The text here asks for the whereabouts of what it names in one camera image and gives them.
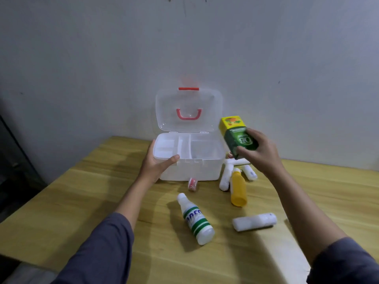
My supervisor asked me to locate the person's right hand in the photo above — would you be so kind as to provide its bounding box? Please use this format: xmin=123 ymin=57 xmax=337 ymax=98
xmin=236 ymin=128 xmax=285 ymax=179

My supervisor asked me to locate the person's left hand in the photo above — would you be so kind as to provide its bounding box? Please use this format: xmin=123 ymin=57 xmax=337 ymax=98
xmin=139 ymin=140 xmax=180 ymax=184

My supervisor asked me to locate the green and yellow carton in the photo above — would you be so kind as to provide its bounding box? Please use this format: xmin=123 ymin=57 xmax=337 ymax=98
xmin=219 ymin=116 xmax=259 ymax=160

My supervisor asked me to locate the clear plastic storage box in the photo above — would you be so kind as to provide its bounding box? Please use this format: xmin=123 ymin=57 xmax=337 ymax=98
xmin=153 ymin=86 xmax=226 ymax=181

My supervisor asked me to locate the person's left forearm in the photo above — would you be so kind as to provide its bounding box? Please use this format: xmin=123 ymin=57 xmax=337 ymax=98
xmin=51 ymin=172 xmax=155 ymax=284

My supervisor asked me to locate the person's right forearm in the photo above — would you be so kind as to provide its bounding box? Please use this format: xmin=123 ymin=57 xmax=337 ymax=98
xmin=266 ymin=164 xmax=379 ymax=284

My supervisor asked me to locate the white tube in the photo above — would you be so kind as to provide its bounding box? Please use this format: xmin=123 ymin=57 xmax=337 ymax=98
xmin=242 ymin=164 xmax=258 ymax=181
xmin=219 ymin=163 xmax=235 ymax=192
xmin=223 ymin=158 xmax=252 ymax=166

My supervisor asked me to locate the clear divided inner tray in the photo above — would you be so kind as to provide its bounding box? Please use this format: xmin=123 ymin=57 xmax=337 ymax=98
xmin=154 ymin=133 xmax=225 ymax=161

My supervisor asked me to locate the yellow plastic bottle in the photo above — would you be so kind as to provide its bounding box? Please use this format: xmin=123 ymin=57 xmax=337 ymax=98
xmin=230 ymin=168 xmax=248 ymax=207

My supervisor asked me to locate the white bottle with green stripes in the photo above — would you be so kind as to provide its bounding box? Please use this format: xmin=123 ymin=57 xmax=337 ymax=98
xmin=177 ymin=193 xmax=215 ymax=246

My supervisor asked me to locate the dark cabinet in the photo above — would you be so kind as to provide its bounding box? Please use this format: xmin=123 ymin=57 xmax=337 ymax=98
xmin=0 ymin=115 xmax=48 ymax=223

